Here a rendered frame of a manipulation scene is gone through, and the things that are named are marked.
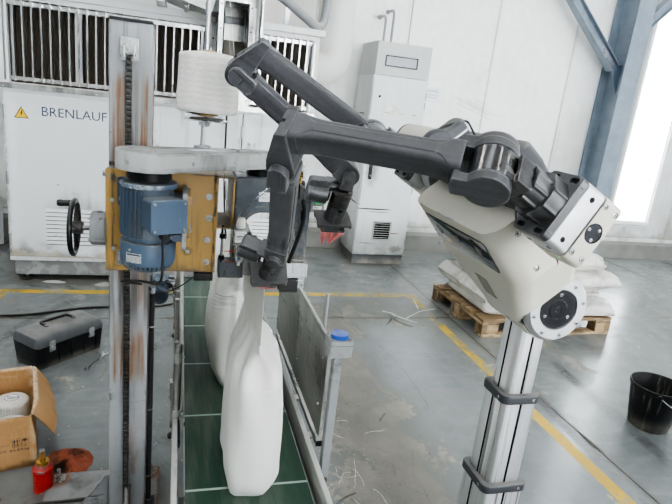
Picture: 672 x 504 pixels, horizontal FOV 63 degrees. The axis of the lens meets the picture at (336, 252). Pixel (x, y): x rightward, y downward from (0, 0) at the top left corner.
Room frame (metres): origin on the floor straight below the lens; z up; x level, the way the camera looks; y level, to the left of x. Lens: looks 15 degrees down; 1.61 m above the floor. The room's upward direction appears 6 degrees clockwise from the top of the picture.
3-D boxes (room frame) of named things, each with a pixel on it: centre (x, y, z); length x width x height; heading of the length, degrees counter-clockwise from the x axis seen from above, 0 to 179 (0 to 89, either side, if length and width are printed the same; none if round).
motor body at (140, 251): (1.51, 0.53, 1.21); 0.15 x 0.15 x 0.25
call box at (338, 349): (1.71, -0.04, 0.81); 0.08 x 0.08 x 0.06; 17
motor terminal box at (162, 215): (1.43, 0.46, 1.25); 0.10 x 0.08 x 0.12; 132
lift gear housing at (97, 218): (1.67, 0.75, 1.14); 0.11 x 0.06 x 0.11; 17
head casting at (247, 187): (1.88, 0.26, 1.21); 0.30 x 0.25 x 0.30; 17
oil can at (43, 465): (1.81, 1.04, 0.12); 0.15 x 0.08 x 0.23; 17
